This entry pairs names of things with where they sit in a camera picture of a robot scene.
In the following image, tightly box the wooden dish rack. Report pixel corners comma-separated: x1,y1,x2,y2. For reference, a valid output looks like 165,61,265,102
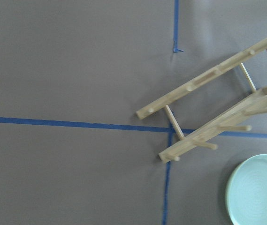
136,38,267,163

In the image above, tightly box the mint green plate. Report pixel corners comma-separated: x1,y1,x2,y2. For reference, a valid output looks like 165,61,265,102
225,154,267,225

